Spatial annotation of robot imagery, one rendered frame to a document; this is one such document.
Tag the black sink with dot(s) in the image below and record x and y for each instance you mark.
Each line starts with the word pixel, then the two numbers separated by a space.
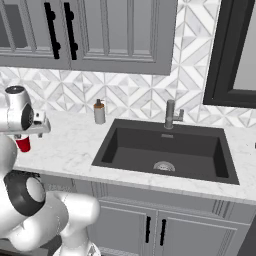
pixel 166 151

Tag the grey metal tap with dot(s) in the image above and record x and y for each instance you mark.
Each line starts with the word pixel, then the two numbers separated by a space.
pixel 169 115

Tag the red cup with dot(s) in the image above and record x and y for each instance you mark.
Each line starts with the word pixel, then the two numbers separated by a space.
pixel 23 144

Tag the white soap dispenser brown cap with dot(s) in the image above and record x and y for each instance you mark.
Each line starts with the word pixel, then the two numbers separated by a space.
pixel 99 114

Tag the grey wall cupboard door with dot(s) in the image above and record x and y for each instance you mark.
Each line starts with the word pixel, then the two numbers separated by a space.
pixel 123 33
pixel 30 33

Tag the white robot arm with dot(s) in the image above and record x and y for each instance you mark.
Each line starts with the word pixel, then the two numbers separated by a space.
pixel 74 213

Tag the grey false drawer front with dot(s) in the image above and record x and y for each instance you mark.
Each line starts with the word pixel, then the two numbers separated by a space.
pixel 166 196

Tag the black window frame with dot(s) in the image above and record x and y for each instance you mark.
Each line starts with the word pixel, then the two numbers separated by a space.
pixel 218 66

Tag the grey base cupboard door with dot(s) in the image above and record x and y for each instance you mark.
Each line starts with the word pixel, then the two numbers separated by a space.
pixel 200 238
pixel 123 230

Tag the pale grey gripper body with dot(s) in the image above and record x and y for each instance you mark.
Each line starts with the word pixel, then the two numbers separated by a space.
pixel 30 129

